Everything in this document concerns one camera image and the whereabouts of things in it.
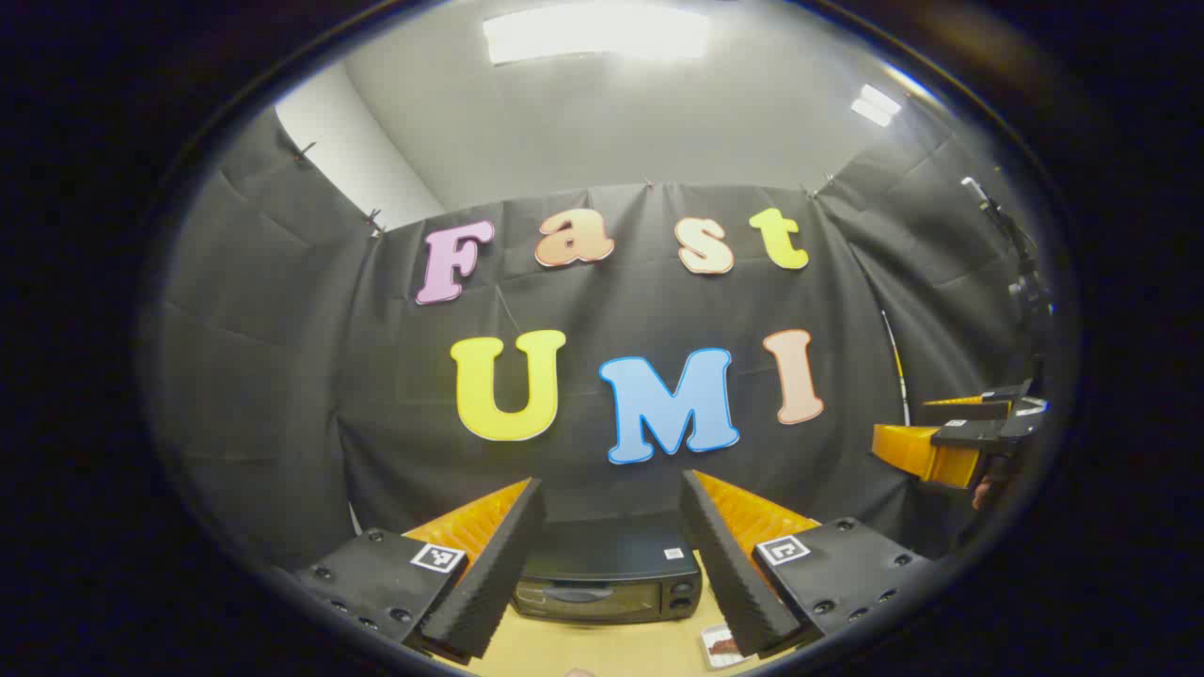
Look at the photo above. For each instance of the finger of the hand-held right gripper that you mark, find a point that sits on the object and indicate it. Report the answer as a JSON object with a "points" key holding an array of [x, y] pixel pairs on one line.
{"points": [[969, 411], [926, 456]]}

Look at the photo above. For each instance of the small white ribbed tray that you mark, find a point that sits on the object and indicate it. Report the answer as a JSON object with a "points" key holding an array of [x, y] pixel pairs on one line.
{"points": [[715, 658]]}

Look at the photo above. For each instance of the red-brown meat piece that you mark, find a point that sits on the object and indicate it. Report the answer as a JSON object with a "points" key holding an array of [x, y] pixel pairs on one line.
{"points": [[726, 644]]}

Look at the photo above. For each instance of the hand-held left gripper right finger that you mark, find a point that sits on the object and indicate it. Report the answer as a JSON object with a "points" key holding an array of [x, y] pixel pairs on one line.
{"points": [[729, 574]]}

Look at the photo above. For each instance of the small ceiling light panel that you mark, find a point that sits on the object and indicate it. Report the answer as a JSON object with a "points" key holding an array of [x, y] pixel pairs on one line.
{"points": [[877, 105]]}

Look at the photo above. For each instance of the large ceiling light panel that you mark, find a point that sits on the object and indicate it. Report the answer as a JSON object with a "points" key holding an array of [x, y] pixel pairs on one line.
{"points": [[597, 33]]}

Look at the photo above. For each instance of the black electric oven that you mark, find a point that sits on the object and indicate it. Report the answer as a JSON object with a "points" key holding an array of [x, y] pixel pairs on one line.
{"points": [[602, 564]]}

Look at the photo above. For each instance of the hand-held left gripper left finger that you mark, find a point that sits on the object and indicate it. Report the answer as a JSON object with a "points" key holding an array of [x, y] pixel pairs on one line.
{"points": [[494, 574]]}

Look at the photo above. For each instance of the black backdrop cloth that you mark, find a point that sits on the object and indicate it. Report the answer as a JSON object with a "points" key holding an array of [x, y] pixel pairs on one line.
{"points": [[395, 395]]}

